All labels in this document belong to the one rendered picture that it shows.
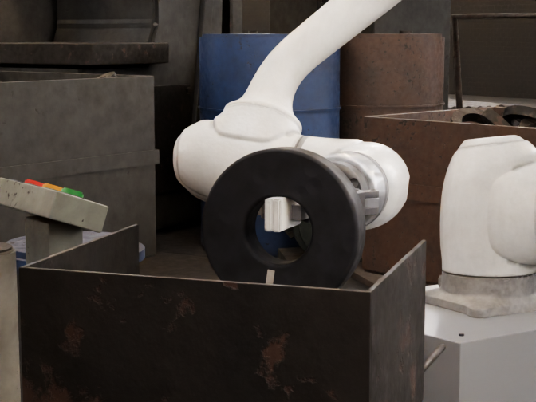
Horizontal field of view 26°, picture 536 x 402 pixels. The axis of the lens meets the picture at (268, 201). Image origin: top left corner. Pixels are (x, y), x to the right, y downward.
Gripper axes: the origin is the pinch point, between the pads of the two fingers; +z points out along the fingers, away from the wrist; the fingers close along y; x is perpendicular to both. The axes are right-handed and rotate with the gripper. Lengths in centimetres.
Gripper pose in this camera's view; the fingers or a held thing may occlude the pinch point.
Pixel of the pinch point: (283, 211)
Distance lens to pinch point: 109.5
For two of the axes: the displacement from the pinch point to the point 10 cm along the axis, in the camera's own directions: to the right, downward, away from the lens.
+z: -3.1, 0.9, -9.5
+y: -9.5, -0.4, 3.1
